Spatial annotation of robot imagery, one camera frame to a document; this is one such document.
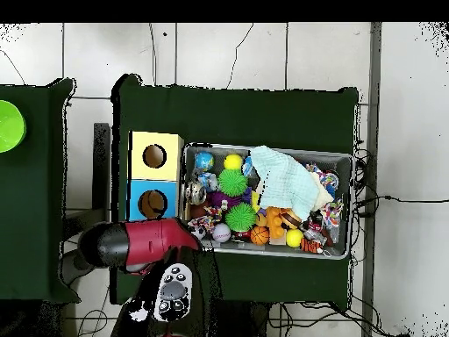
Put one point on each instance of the grey stand base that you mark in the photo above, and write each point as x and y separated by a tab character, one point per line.
72	268

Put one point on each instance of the blue globe ball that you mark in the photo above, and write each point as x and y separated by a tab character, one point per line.
204	160

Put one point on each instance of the black flat panel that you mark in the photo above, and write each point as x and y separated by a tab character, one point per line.
101	175

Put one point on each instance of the lime green bowl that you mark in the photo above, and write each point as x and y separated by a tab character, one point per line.
10	126

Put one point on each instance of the dark green side tablecloth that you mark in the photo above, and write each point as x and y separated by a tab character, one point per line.
31	210

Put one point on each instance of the shallow mesh bin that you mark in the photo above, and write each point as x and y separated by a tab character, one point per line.
336	165

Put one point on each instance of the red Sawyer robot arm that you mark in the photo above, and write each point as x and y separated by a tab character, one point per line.
151	242

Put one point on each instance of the mint waffle cloth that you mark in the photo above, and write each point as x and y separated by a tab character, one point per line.
284	182

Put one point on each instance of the green spiky ball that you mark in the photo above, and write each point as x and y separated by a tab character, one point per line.
232	182
241	217

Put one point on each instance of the yellow ball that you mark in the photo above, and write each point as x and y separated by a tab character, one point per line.
233	162
294	238

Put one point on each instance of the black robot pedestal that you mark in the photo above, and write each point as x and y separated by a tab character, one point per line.
245	321

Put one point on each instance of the small orange basketball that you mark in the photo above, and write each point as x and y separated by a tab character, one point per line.
260	235

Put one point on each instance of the cream cloth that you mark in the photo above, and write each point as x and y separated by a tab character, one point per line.
324	196

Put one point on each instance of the wooden three-hole box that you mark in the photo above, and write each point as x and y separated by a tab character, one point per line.
154	175

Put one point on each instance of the crushed silver can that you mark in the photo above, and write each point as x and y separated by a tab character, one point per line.
195	193

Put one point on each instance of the tiger plush toy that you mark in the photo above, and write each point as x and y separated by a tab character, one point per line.
310	245

